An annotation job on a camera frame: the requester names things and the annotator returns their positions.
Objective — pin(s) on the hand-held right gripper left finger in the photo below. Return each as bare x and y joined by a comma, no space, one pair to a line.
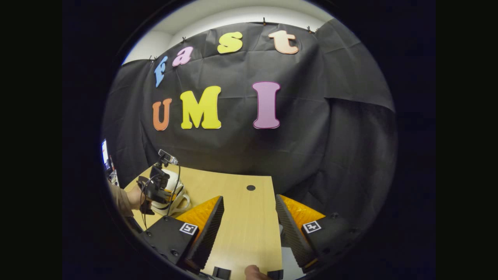
208,237

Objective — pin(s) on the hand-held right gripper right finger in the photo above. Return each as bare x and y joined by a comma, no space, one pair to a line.
295,237

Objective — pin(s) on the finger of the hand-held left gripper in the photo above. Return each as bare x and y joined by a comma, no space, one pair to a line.
173,194

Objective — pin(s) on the small white suitcase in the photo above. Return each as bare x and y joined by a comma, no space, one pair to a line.
173,175

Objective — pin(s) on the bright monitor screen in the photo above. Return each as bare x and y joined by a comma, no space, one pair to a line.
105,153

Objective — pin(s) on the row of black cloth clips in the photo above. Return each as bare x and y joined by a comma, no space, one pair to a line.
263,20

